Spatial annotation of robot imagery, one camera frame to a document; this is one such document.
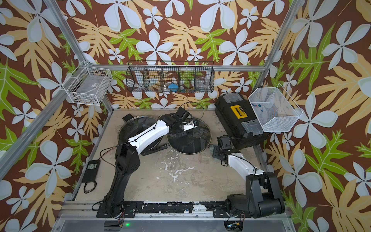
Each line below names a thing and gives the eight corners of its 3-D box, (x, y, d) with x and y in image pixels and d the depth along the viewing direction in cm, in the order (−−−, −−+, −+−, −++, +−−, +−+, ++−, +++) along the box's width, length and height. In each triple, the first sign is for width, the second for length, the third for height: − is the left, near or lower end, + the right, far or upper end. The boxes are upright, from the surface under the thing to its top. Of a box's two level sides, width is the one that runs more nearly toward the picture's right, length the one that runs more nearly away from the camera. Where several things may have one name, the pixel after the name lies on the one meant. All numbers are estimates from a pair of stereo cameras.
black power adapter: (84, 183, 85) (81, 181, 83) (90, 162, 93) (87, 160, 91) (96, 181, 86) (94, 179, 84) (101, 161, 94) (99, 159, 92)
